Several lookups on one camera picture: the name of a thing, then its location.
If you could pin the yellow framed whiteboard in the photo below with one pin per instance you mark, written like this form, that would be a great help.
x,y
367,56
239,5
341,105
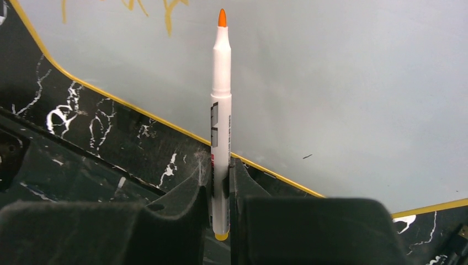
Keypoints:
x,y
347,98

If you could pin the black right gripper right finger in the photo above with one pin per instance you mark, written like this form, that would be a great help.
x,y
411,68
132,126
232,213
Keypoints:
x,y
268,229

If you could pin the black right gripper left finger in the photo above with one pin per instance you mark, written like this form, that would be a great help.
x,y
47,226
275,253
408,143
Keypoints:
x,y
169,230

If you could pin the white orange marker pen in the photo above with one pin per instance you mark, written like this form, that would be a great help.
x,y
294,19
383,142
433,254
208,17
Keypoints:
x,y
220,130

